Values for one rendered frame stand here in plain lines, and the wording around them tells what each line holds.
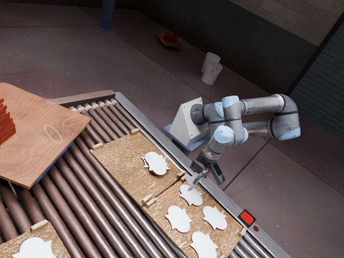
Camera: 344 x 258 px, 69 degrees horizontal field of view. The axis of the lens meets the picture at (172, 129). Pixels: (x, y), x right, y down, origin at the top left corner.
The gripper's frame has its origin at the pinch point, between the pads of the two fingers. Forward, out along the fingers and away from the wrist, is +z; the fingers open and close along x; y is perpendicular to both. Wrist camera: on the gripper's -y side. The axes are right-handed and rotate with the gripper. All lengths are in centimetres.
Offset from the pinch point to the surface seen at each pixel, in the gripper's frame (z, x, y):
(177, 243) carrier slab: 9.1, 25.0, -11.7
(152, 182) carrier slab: 9.2, 11.4, 17.8
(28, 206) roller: 11, 62, 39
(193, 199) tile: 7.9, 1.5, -2.8
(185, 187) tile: 7.9, -0.8, 4.7
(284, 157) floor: 102, -271, -27
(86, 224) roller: 11, 49, 19
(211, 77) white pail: 87, -325, 158
